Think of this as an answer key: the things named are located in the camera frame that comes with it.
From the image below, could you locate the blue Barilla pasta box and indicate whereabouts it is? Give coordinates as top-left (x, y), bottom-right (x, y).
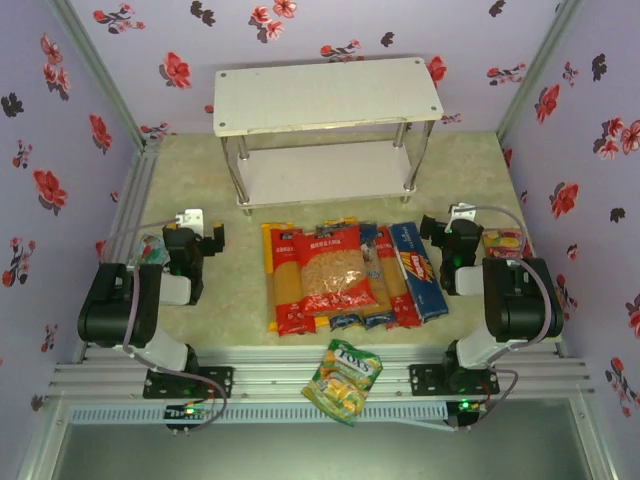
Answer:
top-left (388, 221), bottom-right (450, 324)

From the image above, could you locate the red spaghetti bag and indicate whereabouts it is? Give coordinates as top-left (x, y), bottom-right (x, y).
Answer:
top-left (269, 227), bottom-right (319, 338)
top-left (374, 225), bottom-right (424, 330)

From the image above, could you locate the blue spaghetti bag white print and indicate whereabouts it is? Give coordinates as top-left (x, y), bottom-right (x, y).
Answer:
top-left (357, 222), bottom-right (397, 332)

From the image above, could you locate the blue spaghetti bag gold print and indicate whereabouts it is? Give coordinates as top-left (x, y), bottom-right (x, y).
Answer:
top-left (323, 215), bottom-right (365, 332)

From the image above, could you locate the red macaroni bag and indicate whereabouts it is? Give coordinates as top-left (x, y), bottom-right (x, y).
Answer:
top-left (291, 223), bottom-right (380, 316)

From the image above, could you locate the white two-tier shelf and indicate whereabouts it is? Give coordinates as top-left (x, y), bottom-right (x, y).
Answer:
top-left (212, 56), bottom-right (445, 216)

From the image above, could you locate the teal red candy bag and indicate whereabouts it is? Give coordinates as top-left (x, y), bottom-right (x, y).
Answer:
top-left (135, 231), bottom-right (169, 266)

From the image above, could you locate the red orange Fox's candy bag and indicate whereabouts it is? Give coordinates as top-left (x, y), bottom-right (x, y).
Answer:
top-left (481, 227), bottom-right (535, 261)

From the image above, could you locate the small circuit board green light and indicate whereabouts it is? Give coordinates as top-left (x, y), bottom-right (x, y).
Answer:
top-left (163, 402), bottom-right (217, 437)
top-left (446, 398), bottom-right (490, 434)

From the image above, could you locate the green Fox's candy bag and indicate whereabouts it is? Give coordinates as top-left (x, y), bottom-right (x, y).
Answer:
top-left (300, 338), bottom-right (385, 428)

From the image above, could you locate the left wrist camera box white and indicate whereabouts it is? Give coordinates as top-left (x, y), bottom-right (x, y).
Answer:
top-left (173, 207), bottom-right (206, 236)

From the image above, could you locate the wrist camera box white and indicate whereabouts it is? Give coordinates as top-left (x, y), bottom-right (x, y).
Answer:
top-left (447, 202), bottom-right (479, 222)
top-left (173, 207), bottom-right (206, 236)

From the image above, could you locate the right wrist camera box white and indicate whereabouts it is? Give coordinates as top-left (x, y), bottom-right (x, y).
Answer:
top-left (447, 202), bottom-right (479, 222)

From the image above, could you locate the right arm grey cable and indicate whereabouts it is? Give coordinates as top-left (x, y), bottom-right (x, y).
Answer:
top-left (452, 203), bottom-right (559, 432)

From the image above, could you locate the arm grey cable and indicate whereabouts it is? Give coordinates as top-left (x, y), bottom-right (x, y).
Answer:
top-left (97, 214), bottom-right (229, 432)
top-left (452, 203), bottom-right (559, 432)

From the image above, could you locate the left arm grey cable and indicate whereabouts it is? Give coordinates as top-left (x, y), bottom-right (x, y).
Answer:
top-left (97, 214), bottom-right (229, 432)

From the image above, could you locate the aluminium side rail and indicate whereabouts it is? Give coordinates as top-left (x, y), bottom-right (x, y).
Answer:
top-left (74, 138), bottom-right (162, 364)

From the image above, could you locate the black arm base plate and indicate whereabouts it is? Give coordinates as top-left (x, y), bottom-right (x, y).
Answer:
top-left (408, 363), bottom-right (501, 398)
top-left (142, 365), bottom-right (235, 400)

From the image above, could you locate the aluminium mounting rail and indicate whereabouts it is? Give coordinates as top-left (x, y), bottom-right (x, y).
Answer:
top-left (48, 344), bottom-right (597, 404)

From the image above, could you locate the white slotted cable duct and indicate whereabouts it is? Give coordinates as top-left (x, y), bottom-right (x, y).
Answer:
top-left (67, 404), bottom-right (450, 427)

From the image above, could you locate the aluminium corner post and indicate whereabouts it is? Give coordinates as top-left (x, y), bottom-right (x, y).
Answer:
top-left (496, 0), bottom-right (585, 144)
top-left (47, 0), bottom-right (151, 149)

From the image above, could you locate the aluminium frame bar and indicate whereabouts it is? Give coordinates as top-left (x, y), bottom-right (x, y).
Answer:
top-left (569, 394), bottom-right (621, 480)
top-left (14, 394), bottom-right (71, 480)

